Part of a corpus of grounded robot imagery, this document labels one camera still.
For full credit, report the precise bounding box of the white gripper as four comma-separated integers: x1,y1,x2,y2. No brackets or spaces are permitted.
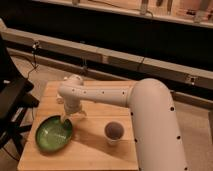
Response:
60,103,82,126

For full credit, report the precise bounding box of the green ceramic bowl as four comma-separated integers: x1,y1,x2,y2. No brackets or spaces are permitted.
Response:
35,115,73,153

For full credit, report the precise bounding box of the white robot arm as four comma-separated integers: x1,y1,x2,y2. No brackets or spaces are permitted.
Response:
58,75,189,171

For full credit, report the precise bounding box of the black chair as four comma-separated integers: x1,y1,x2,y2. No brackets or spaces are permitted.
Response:
0,35,39,155

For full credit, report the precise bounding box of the black cable on wall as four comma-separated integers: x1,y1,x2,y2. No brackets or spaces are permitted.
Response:
26,40,41,80

